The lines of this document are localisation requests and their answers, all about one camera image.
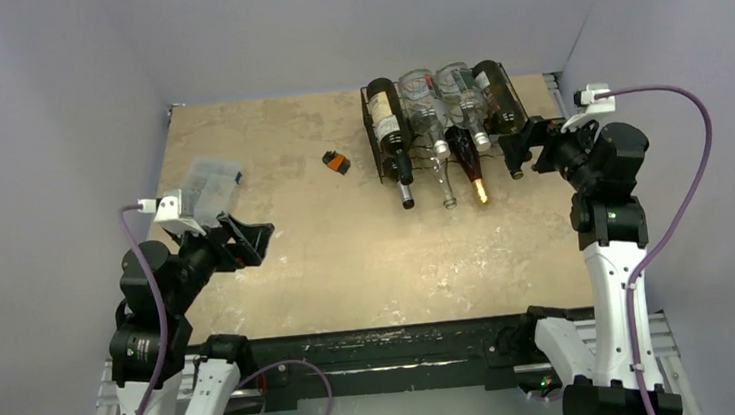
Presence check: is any clear glass bottle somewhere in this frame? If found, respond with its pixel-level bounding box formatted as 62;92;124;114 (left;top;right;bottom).
398;68;451;160
435;61;492;152

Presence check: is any green bottle silver cap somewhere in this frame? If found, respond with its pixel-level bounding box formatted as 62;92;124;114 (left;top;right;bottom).
382;157;415;210

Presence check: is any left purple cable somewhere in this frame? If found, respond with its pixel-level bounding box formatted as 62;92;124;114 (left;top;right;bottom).
102;188;335;415

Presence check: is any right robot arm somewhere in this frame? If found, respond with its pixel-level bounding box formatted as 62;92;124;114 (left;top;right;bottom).
501;116;684;415

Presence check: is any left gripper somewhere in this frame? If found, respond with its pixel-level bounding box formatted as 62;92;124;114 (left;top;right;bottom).
158;206;278;313

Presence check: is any purple cable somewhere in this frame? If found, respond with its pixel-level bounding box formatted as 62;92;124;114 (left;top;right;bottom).
102;188;335;415
603;79;735;415

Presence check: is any black wire wine rack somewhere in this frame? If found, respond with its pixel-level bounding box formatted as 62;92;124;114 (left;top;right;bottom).
360;72;501;179

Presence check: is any aluminium frame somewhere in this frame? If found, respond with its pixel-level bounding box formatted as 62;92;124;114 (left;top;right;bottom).
53;61;703;415

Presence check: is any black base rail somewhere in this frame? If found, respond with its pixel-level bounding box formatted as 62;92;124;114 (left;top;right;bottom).
186;307;604;415

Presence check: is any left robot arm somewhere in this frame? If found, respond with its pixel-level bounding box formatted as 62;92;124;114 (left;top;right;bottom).
109;214;275;415

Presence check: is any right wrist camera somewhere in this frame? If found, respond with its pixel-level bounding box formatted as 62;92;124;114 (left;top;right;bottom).
561;83;616;133

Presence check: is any dark bottle upper far right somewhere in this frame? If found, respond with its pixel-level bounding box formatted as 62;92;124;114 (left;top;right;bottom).
472;59;528;136

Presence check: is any dark green wine bottle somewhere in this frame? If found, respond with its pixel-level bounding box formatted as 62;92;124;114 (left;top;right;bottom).
366;77;414;185

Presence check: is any orange hex key set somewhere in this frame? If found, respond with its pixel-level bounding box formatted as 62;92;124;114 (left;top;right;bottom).
322;150;351;175

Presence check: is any dark bottle lower far right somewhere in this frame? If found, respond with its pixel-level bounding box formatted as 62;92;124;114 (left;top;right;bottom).
502;146;525;180

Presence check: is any clear slim empty bottle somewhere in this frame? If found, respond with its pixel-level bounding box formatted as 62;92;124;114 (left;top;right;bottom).
429;156;458;210

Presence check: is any clear plastic organizer box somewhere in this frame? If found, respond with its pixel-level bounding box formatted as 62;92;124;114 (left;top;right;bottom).
179;155;243;228

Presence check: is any red bottle gold cap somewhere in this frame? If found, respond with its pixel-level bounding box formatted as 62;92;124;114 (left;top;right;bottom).
444;126;489;205

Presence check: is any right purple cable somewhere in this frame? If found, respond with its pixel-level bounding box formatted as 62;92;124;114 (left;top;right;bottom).
603;79;735;415

